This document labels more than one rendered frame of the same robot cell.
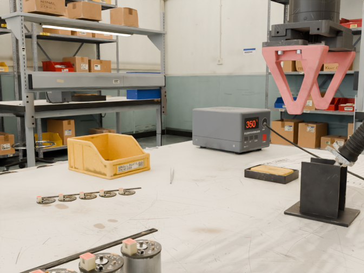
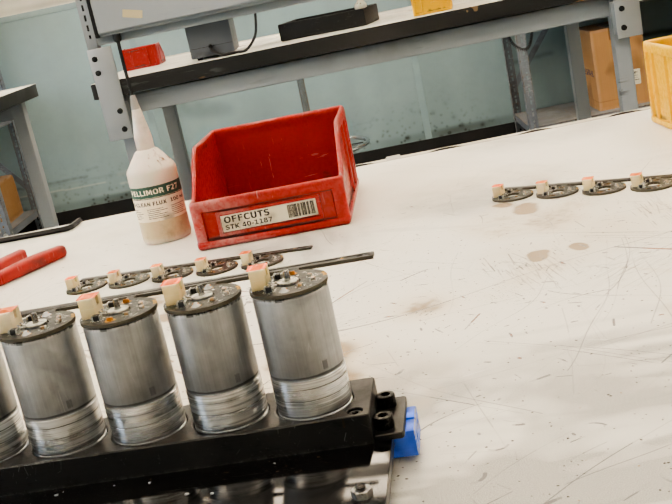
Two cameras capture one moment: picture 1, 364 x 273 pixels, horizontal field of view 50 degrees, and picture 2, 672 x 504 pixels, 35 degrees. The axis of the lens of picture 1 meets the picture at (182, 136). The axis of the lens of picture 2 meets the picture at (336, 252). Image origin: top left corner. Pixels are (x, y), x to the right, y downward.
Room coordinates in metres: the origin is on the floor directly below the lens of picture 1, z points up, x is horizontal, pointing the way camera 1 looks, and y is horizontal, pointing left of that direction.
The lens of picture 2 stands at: (0.04, -0.23, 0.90)
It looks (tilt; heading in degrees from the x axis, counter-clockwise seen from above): 15 degrees down; 52
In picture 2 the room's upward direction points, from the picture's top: 12 degrees counter-clockwise
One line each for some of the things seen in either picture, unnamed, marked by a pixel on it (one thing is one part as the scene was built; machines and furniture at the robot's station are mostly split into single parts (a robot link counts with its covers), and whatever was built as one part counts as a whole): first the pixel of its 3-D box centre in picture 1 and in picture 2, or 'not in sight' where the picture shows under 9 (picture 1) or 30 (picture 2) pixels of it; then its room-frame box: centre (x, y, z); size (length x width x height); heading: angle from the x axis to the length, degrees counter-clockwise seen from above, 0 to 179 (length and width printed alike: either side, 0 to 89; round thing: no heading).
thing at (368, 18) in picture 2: not in sight; (329, 22); (1.91, 1.99, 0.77); 0.24 x 0.16 x 0.04; 124
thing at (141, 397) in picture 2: not in sight; (137, 381); (0.19, 0.07, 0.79); 0.02 x 0.02 x 0.05
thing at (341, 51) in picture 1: (320, 72); not in sight; (0.50, -0.18, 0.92); 0.07 x 0.07 x 0.09; 53
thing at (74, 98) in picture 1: (88, 98); not in sight; (3.21, 0.77, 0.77); 0.24 x 0.16 x 0.04; 137
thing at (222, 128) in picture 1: (231, 129); not in sight; (0.93, -0.12, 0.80); 0.15 x 0.12 x 0.10; 43
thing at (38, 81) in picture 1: (106, 82); not in sight; (3.13, 0.60, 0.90); 1.30 x 0.06 x 0.12; 138
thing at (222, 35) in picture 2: not in sight; (212, 37); (1.63, 2.13, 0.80); 0.15 x 0.12 x 0.10; 50
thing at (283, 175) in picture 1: (271, 173); not in sight; (0.64, -0.15, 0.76); 0.07 x 0.05 x 0.02; 51
